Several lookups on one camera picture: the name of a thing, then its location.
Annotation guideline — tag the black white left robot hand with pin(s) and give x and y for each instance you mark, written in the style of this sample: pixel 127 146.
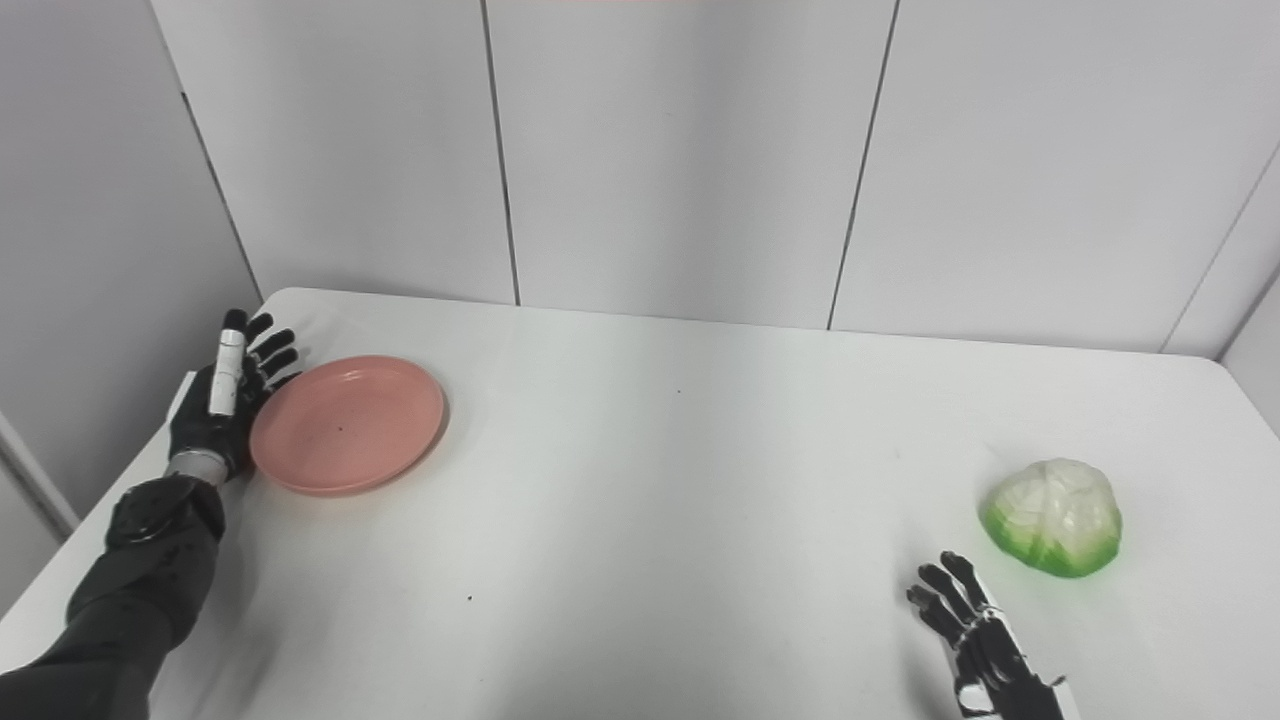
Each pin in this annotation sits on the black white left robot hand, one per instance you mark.
pixel 200 425

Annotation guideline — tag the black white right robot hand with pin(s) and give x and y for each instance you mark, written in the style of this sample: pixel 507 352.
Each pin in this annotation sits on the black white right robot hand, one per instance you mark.
pixel 1000 670

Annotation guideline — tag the pink round plate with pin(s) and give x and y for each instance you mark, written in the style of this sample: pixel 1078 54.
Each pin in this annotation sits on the pink round plate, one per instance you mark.
pixel 345 425

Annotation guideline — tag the green white cabbage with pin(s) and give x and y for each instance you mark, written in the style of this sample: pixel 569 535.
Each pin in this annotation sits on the green white cabbage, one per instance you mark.
pixel 1055 515

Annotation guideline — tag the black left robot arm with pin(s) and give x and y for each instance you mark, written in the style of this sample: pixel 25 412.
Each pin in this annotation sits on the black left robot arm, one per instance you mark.
pixel 140 580

